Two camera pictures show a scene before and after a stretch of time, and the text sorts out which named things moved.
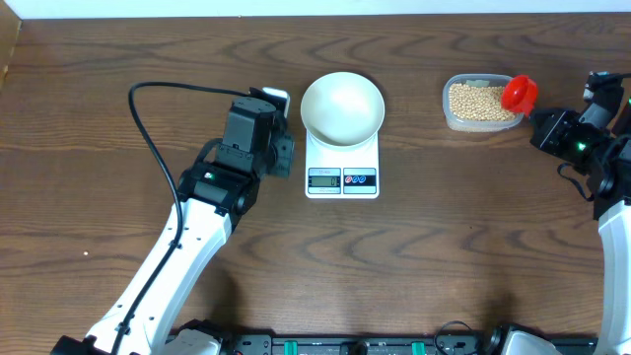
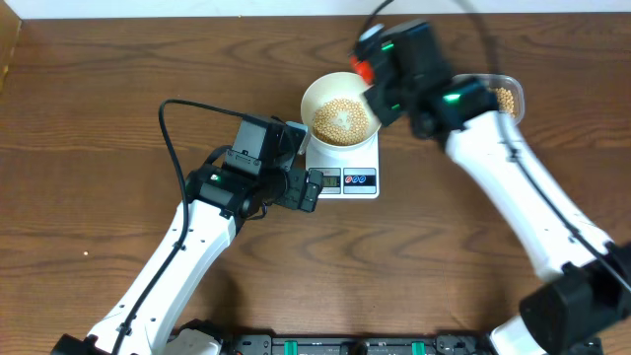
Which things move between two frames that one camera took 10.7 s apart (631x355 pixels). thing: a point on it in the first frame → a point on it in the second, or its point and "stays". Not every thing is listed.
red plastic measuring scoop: (520, 95) → (363, 67)
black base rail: (362, 343) stays
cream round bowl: (342, 108) stays
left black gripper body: (277, 155) → (292, 198)
